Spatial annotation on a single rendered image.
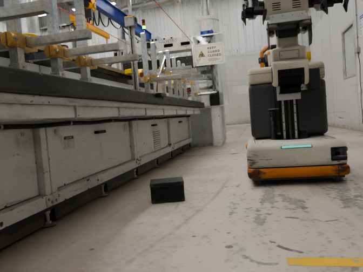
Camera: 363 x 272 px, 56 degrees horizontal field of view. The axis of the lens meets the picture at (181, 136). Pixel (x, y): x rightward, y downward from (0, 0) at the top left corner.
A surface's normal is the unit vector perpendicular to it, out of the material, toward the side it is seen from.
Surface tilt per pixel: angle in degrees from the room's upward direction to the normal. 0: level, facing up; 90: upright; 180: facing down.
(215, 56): 90
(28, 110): 90
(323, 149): 90
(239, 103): 90
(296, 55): 98
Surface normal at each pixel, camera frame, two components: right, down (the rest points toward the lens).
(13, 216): 0.97, -0.07
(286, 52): -0.18, 0.21
